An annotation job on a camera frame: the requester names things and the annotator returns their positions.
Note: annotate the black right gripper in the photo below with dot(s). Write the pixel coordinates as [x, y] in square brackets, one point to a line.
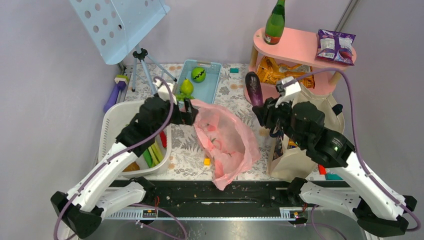
[264, 113]

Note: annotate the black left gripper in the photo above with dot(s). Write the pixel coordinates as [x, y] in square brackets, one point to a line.
[187, 118]

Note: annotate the green pear toy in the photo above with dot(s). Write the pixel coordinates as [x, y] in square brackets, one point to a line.
[186, 88]

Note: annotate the purple eggplant toy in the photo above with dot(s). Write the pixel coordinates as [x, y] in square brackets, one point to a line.
[254, 89]

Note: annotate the pink plastic grocery bag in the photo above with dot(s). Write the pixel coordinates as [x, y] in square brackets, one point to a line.
[226, 140]

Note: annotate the green leek toy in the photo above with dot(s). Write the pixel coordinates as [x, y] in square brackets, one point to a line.
[155, 154]

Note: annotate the beige floral canvas tote bag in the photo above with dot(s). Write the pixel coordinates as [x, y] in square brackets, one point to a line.
[287, 162]

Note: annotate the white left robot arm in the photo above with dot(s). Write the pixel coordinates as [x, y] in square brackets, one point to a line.
[84, 207]

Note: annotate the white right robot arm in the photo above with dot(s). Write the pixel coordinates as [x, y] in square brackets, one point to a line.
[375, 207]

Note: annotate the orange toy food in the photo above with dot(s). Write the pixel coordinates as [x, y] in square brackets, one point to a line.
[132, 167]

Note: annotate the green grapes bunch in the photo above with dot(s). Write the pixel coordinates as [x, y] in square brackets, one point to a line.
[182, 97]

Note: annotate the light blue perforated basket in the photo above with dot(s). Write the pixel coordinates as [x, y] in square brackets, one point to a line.
[206, 89]

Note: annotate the red chili pepper toy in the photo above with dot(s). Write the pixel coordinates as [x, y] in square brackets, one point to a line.
[163, 139]

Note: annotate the green toy watermelon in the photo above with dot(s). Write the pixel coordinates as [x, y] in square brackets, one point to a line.
[198, 74]

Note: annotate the orange printed snack bag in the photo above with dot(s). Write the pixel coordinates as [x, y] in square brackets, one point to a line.
[269, 71]

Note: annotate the floral patterned table mat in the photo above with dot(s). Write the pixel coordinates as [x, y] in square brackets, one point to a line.
[187, 157]

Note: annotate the yellow small block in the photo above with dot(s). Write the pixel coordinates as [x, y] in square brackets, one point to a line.
[207, 161]

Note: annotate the green cucumber toy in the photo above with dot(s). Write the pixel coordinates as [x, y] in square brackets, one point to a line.
[148, 158]

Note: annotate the white plastic tub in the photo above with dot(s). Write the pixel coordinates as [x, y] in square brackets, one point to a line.
[118, 117]

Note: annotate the purple dumbbell toy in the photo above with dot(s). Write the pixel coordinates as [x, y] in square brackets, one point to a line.
[121, 81]

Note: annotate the red orange small block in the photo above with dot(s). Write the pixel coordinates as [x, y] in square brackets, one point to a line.
[322, 170]

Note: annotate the green glass bottle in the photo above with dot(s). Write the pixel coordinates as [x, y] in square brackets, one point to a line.
[275, 24]

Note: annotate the teal flat block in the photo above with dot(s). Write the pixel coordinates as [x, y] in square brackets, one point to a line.
[333, 177]

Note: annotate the purple snack packet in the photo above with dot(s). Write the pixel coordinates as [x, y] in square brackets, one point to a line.
[336, 47]

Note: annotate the light blue music stand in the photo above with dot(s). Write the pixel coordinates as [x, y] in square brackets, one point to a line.
[117, 26]

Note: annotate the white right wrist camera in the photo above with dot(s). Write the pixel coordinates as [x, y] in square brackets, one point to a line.
[288, 88]

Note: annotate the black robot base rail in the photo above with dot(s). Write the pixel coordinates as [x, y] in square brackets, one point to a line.
[202, 199]

